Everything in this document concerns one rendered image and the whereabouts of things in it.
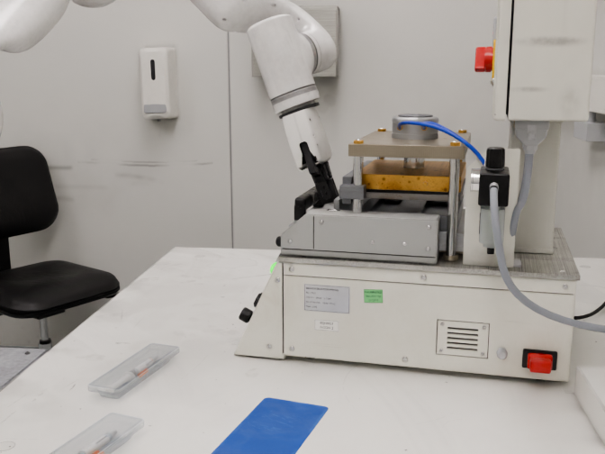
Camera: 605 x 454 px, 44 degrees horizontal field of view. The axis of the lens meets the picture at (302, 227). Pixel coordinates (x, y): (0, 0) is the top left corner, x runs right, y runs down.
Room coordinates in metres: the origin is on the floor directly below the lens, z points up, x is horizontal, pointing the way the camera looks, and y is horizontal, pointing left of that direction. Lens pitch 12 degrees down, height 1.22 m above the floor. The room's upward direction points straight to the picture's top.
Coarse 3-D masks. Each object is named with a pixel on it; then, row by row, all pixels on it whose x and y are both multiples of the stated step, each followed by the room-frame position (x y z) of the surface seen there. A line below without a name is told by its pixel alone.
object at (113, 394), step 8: (136, 352) 1.15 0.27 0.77; (176, 352) 1.16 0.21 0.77; (160, 360) 1.11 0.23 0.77; (168, 360) 1.16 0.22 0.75; (152, 368) 1.09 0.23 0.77; (144, 376) 1.06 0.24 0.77; (88, 384) 1.02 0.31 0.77; (128, 384) 1.06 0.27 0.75; (136, 384) 1.06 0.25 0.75; (96, 392) 1.01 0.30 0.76; (104, 392) 1.01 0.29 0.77; (112, 392) 1.00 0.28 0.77; (120, 392) 1.00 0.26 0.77
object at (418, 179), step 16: (384, 160) 1.37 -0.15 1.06; (400, 160) 1.37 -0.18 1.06; (416, 160) 1.26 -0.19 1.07; (368, 176) 1.19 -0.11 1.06; (384, 176) 1.19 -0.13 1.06; (400, 176) 1.18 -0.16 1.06; (416, 176) 1.18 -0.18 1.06; (432, 176) 1.17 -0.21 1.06; (448, 176) 1.17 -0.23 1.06; (464, 176) 1.28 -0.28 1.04; (368, 192) 1.19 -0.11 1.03; (384, 192) 1.19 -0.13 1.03; (400, 192) 1.18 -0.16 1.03; (416, 192) 1.18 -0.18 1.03; (432, 192) 1.17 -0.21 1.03
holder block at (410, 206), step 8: (368, 200) 1.31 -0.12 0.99; (376, 200) 1.31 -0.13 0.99; (384, 200) 1.37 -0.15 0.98; (392, 200) 1.37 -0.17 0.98; (400, 200) 1.37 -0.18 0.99; (408, 200) 1.31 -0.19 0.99; (416, 200) 1.31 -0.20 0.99; (368, 208) 1.23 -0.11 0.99; (376, 208) 1.30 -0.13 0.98; (384, 208) 1.31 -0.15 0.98; (392, 208) 1.31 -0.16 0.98; (400, 208) 1.23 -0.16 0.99; (408, 208) 1.23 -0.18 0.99; (416, 208) 1.23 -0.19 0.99; (424, 208) 1.26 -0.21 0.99; (432, 208) 1.31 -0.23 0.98; (440, 208) 1.31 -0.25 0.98; (440, 216) 1.17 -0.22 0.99; (440, 224) 1.17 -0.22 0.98
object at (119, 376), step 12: (144, 348) 1.17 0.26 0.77; (156, 348) 1.17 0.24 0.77; (168, 348) 1.17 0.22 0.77; (132, 360) 1.11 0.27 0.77; (144, 360) 1.11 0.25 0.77; (156, 360) 1.11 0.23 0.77; (108, 372) 1.06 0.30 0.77; (120, 372) 1.06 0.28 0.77; (132, 372) 1.06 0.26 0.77; (96, 384) 1.02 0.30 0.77; (108, 384) 1.02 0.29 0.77; (120, 384) 1.02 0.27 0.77
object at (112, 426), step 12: (108, 420) 0.91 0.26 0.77; (120, 420) 0.91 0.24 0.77; (132, 420) 0.91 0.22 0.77; (84, 432) 0.87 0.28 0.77; (96, 432) 0.87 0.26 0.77; (108, 432) 0.87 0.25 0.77; (120, 432) 0.87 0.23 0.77; (72, 444) 0.84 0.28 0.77; (84, 444) 0.84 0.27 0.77; (96, 444) 0.84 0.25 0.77; (108, 444) 0.84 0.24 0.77
